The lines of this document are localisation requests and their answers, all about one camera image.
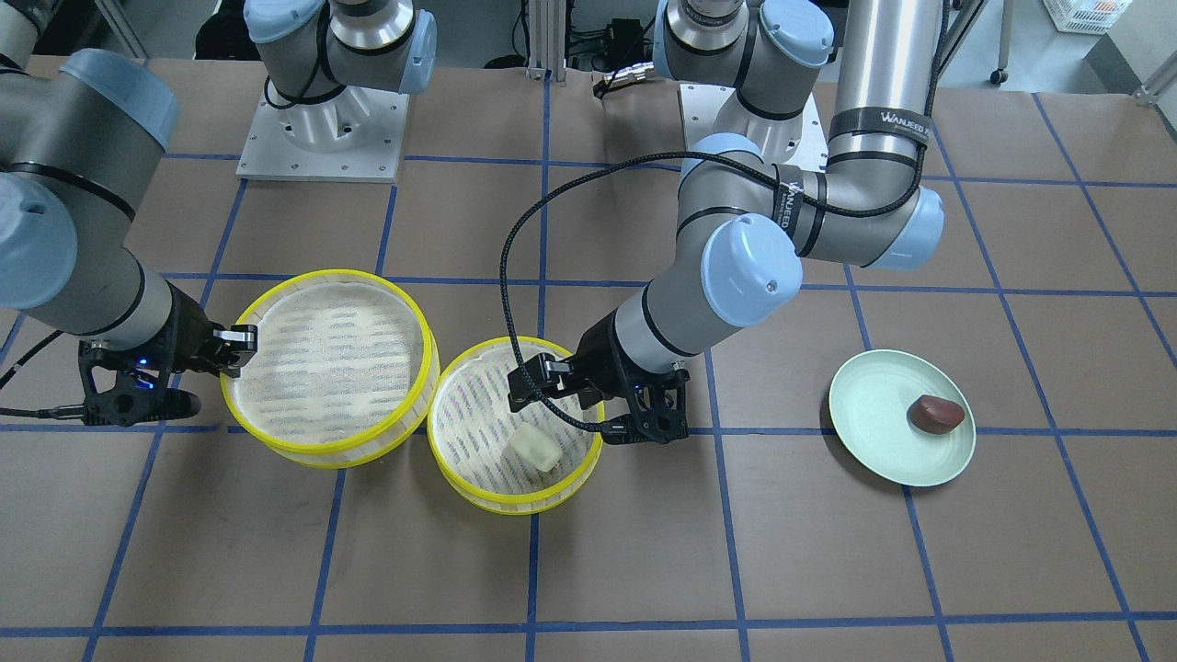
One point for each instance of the white steamed bun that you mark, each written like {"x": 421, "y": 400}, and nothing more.
{"x": 535, "y": 447}

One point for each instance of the dark red bun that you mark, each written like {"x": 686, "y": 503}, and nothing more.
{"x": 933, "y": 414}

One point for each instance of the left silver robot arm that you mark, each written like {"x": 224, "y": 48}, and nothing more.
{"x": 744, "y": 225}

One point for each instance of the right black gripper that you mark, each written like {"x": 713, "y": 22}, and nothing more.
{"x": 188, "y": 333}

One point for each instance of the light green plate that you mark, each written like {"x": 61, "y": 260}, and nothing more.
{"x": 868, "y": 401}

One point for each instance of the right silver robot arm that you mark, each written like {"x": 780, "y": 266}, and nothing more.
{"x": 80, "y": 150}

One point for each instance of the white plastic basket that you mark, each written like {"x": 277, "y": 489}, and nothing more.
{"x": 1085, "y": 17}

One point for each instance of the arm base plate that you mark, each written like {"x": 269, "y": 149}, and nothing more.
{"x": 798, "y": 141}
{"x": 355, "y": 138}

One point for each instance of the yellow steamer layer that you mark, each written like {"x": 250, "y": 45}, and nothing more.
{"x": 345, "y": 370}
{"x": 468, "y": 428}

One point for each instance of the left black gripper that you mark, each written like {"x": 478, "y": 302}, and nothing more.
{"x": 604, "y": 352}

